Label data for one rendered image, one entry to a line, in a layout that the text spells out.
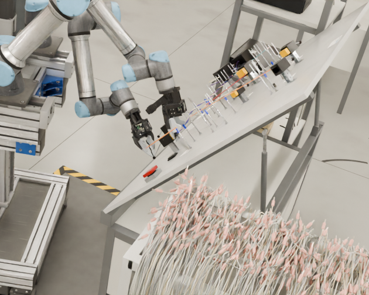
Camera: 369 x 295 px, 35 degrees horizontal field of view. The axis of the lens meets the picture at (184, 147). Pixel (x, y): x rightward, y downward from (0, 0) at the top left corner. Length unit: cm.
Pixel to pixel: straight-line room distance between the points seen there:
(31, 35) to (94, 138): 222
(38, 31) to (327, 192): 279
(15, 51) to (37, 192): 138
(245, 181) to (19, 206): 132
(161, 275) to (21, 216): 208
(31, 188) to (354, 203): 230
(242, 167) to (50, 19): 127
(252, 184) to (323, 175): 182
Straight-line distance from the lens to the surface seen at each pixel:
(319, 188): 452
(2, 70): 239
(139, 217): 257
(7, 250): 323
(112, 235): 252
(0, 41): 252
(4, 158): 310
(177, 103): 240
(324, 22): 309
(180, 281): 142
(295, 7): 320
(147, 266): 143
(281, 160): 316
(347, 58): 549
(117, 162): 425
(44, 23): 231
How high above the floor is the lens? 246
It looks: 33 degrees down
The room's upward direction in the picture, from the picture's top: 12 degrees clockwise
